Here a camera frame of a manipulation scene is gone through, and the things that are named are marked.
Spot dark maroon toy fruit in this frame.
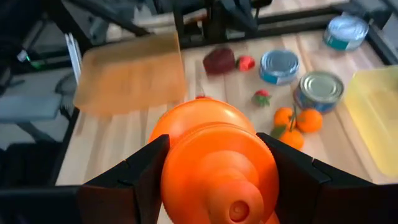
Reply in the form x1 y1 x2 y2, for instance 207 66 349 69
202 47 236 76

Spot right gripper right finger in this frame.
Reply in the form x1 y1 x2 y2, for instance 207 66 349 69
256 132 398 224

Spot tin can teal label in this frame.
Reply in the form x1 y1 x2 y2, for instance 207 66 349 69
323 14 370 52

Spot tin can gold lid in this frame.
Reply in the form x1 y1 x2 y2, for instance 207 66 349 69
293 70 345 114

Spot small red toy fruit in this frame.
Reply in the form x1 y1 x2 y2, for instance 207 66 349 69
236 55 256 73

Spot tin can blue label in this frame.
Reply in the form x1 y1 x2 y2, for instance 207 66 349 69
259 49 300 86

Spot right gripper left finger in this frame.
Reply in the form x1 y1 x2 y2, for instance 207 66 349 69
76 134 171 224

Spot small strawberry green leaves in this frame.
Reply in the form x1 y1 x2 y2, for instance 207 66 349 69
251 89 272 108

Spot orange toy tangerine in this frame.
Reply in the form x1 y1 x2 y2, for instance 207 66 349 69
296 108 324 134
273 107 295 127
279 128 305 151

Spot yellow translucent plastic bin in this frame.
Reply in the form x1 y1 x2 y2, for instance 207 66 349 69
343 65 398 179

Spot orange plastic squeeze bottle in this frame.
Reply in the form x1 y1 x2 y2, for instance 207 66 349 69
148 98 280 224

